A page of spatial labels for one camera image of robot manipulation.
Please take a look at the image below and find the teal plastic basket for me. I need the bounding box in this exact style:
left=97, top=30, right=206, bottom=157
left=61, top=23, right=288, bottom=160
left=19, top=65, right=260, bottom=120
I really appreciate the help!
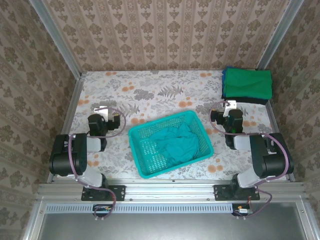
left=127, top=110, right=215, bottom=180

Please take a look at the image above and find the green t-shirt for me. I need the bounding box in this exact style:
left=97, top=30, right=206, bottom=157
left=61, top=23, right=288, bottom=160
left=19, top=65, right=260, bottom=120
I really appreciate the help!
left=223, top=67, right=273, bottom=100

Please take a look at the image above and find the aluminium frame post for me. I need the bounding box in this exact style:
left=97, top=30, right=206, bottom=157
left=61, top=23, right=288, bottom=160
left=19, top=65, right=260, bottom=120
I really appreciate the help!
left=28, top=0, right=82, bottom=80
left=255, top=0, right=305, bottom=71

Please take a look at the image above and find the teal t-shirt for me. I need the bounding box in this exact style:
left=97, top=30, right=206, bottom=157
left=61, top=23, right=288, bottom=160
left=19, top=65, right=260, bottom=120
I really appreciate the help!
left=149, top=121, right=201, bottom=168

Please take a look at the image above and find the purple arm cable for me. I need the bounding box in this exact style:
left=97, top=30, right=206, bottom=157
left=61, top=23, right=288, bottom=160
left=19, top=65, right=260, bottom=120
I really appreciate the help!
left=208, top=100, right=296, bottom=221
left=67, top=106, right=128, bottom=221

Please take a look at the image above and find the grey metal shelf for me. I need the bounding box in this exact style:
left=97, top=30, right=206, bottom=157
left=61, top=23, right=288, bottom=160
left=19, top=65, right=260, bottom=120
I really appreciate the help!
left=19, top=199, right=320, bottom=240

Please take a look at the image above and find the floral printed table cover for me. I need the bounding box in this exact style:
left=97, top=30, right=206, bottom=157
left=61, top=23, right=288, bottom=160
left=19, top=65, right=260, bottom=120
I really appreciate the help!
left=56, top=70, right=288, bottom=181

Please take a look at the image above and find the black t-shirt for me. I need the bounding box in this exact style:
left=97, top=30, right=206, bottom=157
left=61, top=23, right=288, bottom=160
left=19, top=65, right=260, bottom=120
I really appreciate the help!
left=221, top=92, right=268, bottom=106

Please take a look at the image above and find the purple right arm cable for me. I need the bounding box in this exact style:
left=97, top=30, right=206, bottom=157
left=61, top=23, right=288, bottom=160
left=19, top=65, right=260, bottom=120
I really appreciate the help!
left=208, top=100, right=296, bottom=221

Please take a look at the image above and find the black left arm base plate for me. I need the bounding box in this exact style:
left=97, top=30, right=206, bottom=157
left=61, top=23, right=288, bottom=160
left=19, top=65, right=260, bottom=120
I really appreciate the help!
left=81, top=184, right=126, bottom=202

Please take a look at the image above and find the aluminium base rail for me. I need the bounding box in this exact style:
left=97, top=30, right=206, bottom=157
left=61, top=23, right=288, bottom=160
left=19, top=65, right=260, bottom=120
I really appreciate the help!
left=36, top=177, right=310, bottom=201

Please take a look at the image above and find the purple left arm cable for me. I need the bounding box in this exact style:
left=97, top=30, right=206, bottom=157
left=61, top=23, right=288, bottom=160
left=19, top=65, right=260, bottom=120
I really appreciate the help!
left=67, top=106, right=128, bottom=221

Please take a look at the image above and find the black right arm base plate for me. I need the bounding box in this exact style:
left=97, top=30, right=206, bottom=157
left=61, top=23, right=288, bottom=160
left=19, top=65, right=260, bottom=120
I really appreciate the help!
left=213, top=183, right=261, bottom=202

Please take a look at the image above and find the aluminium table side rail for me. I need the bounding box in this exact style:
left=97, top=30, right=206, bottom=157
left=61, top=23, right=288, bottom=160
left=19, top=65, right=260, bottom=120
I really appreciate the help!
left=46, top=71, right=87, bottom=184
left=264, top=99, right=296, bottom=183

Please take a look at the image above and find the slotted grey cable duct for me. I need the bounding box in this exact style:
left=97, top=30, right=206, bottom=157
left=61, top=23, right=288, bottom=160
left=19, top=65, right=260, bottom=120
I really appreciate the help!
left=45, top=202, right=235, bottom=215

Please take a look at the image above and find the small cable connector board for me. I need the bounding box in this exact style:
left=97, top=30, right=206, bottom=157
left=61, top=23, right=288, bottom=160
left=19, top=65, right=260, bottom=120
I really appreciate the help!
left=231, top=203, right=253, bottom=218
left=92, top=203, right=114, bottom=218

